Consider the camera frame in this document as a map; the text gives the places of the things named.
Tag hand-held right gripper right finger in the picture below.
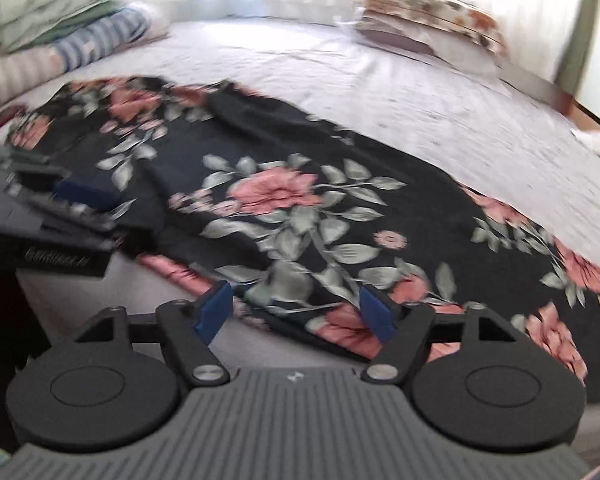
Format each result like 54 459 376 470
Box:
359 287 529 389

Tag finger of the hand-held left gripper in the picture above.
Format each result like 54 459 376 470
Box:
7 157 123 214
25 199 129 254

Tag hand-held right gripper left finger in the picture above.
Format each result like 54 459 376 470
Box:
67 281 232 389

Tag black floral pants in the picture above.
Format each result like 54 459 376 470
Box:
5 76 600 407

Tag blue striped blanket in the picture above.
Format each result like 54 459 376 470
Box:
0 6 170 117

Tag white pillow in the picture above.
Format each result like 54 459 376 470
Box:
410 25 502 79

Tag pink patterned pillow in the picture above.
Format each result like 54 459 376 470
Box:
352 16 438 57

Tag crumpled white cloth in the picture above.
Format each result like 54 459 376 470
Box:
571 129 600 167

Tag floral pillow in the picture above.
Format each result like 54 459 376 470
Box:
354 0 509 57

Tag green curtain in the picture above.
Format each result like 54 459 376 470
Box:
554 0 600 102

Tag wooden bed frame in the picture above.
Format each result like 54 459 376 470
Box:
499 74 600 137

